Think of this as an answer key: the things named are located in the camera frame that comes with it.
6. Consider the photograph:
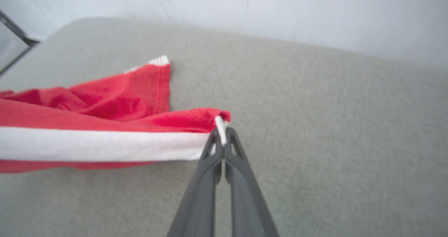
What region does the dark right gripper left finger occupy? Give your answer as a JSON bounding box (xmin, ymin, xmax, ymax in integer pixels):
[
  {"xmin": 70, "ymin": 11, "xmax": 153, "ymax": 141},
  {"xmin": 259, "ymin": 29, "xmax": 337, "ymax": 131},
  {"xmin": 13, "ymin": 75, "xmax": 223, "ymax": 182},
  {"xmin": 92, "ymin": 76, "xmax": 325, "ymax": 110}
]
[{"xmin": 168, "ymin": 127, "xmax": 224, "ymax": 237}]

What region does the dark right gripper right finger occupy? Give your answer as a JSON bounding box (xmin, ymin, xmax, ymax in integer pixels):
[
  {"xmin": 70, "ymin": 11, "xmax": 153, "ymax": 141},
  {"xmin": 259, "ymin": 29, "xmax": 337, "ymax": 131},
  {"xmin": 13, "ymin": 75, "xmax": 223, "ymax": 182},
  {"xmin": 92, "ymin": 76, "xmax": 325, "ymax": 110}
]
[{"xmin": 224, "ymin": 127, "xmax": 280, "ymax": 237}]

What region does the red and white garment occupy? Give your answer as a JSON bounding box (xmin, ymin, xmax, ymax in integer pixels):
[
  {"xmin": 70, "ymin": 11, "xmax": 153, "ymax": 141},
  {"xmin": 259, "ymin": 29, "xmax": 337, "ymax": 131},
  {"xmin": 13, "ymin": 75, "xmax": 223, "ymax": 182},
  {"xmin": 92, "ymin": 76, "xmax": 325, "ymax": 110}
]
[{"xmin": 0, "ymin": 55, "xmax": 231, "ymax": 174}]

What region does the grey fabric sofa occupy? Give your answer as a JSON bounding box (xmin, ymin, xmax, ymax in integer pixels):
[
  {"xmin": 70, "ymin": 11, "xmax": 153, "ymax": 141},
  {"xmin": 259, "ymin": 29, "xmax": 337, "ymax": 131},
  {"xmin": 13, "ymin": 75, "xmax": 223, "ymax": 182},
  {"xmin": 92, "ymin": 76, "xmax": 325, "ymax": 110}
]
[{"xmin": 0, "ymin": 17, "xmax": 448, "ymax": 237}]

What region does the black metal frame bar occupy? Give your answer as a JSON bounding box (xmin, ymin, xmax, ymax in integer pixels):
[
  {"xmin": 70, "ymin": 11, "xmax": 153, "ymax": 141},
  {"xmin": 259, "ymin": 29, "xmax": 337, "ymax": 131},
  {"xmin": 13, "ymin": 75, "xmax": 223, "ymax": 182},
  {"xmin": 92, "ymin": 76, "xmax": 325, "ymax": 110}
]
[{"xmin": 0, "ymin": 10, "xmax": 40, "ymax": 75}]

